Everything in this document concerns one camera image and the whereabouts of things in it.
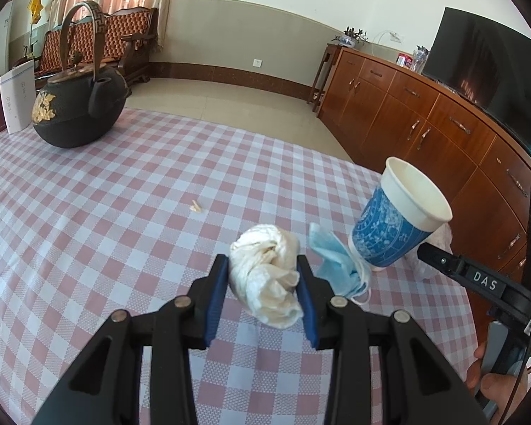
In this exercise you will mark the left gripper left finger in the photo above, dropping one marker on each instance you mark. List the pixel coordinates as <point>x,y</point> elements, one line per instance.
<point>103,383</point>

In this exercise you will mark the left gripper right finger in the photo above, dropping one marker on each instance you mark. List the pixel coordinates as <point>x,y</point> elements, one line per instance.
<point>418,384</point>

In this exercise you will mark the blue patterned paper cup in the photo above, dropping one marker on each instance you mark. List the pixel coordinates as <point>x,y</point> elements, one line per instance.
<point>403,211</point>

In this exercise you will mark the white tissue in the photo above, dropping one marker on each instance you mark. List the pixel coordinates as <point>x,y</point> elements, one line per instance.
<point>263,275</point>

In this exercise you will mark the person's right hand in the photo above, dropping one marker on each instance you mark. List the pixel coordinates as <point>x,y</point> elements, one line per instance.
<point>495,387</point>

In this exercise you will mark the clear crumpled plastic bag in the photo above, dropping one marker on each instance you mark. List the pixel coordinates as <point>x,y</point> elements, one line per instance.
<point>436,244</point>

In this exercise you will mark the light blue face mask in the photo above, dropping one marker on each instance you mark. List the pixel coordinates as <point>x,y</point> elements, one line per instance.
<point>346,272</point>

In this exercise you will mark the pink checkered tablecloth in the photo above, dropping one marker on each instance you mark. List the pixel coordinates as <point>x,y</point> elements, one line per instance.
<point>107,226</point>

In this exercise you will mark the small paper scrap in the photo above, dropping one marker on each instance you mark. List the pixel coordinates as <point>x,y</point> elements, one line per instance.
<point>195,207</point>

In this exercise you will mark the black flat screen television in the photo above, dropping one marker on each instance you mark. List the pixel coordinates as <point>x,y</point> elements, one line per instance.
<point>487,63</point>

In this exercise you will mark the wooden sideboard cabinet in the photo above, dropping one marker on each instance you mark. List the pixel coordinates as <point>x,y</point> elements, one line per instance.
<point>377,109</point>

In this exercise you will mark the clear glass bottle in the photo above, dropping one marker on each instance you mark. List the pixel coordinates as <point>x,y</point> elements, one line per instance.
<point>419,58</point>

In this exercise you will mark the red white can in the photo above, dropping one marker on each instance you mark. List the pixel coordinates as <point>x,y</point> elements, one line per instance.
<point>404,60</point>

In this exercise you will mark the black cast iron teapot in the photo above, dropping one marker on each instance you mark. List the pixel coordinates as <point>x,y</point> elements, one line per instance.
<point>80,104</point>

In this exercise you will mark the white tea box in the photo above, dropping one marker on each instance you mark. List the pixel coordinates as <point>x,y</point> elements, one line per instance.
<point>18,96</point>

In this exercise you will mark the potted plant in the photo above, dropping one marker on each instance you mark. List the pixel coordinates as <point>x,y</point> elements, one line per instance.
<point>351,38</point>

